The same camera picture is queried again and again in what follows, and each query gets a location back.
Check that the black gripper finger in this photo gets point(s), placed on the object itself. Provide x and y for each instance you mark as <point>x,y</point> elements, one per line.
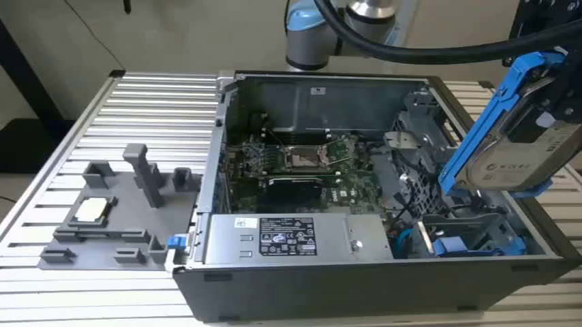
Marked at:
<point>571,98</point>

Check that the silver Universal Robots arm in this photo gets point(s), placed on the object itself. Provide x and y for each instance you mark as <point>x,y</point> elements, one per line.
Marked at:
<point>309,41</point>

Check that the grey metal disk bay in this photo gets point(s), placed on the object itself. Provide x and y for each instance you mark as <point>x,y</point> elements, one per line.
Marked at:
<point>422,143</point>

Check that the green motherboard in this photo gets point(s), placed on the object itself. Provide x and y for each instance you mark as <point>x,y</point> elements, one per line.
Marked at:
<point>354,190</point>

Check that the silver power supply unit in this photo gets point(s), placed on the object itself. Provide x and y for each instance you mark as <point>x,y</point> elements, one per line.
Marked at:
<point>364,231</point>

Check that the black RAM slots row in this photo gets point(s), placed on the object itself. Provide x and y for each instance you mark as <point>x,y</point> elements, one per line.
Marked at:
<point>301,136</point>

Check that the CPU socket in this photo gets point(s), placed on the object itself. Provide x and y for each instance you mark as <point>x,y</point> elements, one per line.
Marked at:
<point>301,160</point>

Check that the thin metal locking lever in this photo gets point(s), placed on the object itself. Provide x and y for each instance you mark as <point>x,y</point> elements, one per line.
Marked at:
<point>276,138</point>

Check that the black graphics card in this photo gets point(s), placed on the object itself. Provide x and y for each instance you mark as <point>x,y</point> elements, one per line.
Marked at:
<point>292,197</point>

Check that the black open PC case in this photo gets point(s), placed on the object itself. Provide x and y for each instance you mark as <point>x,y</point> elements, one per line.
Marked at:
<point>318,293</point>

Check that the small black hanging object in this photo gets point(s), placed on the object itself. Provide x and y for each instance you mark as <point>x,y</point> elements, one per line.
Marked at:
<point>127,6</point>

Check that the blue case latch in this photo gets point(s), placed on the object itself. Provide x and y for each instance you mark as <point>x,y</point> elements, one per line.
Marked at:
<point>177,241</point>

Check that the grey parts rack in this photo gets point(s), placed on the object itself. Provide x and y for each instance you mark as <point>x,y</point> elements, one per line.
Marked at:
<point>127,211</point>

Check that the silver CPU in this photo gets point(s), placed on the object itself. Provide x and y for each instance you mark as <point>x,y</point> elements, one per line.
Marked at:
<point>93,208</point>

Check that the black desk leg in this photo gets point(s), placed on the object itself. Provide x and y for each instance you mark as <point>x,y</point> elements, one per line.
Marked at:
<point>33,68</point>

